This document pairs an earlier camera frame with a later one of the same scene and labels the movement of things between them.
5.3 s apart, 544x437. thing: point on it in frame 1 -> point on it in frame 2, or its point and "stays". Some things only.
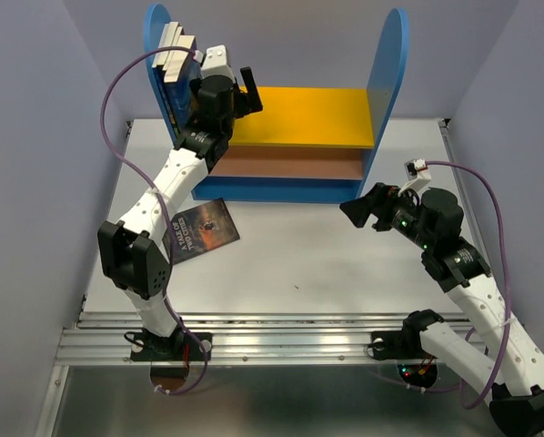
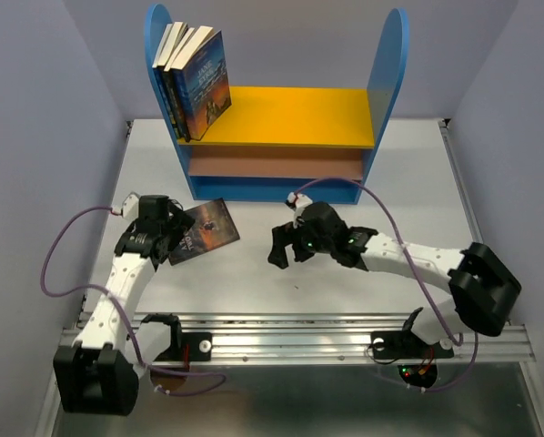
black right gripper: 383,199 -> 282,236
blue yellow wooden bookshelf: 303,144 stays
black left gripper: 245,104 -> 180,222
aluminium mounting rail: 107,338 stays
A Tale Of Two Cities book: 199,229 stays
